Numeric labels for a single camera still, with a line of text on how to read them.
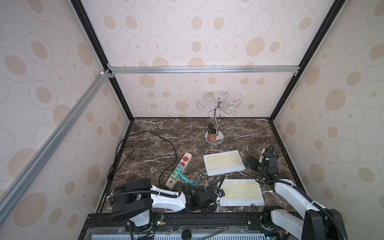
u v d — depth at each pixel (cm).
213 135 97
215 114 93
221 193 69
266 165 68
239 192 83
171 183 85
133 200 47
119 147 106
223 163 95
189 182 85
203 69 90
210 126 100
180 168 85
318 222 41
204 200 61
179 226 73
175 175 82
